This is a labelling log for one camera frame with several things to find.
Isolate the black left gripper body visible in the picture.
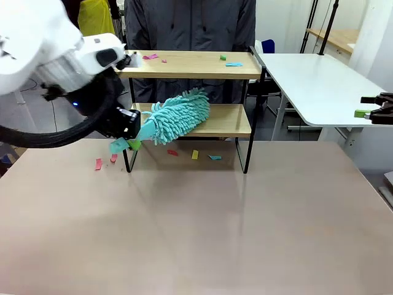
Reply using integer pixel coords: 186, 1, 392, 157
69, 75, 142, 140

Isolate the teal microfibre duster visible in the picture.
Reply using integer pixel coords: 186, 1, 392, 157
109, 87, 212, 155

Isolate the two-tier wooden metal shelf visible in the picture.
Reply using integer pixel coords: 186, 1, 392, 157
115, 45, 267, 175

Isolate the light wooden table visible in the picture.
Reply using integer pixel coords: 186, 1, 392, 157
306, 28, 360, 56

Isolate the large white side table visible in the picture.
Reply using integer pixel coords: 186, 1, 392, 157
257, 52, 393, 148

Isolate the black pole stand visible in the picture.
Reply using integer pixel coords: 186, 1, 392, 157
318, 0, 341, 56

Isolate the black tripod stand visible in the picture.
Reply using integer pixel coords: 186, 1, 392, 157
300, 0, 320, 53

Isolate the person in yellow apron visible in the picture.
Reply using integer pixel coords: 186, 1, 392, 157
77, 0, 116, 36

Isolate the person in grey jacket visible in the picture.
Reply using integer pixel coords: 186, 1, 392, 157
123, 0, 257, 104

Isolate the blue chair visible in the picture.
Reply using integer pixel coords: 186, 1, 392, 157
256, 39, 276, 55

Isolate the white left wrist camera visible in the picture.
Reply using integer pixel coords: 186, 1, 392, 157
121, 52, 144, 69

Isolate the black braided cable sleeve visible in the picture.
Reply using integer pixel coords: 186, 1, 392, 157
0, 83, 120, 149

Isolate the aluminium frame rail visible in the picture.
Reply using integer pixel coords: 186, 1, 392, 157
379, 175, 393, 213

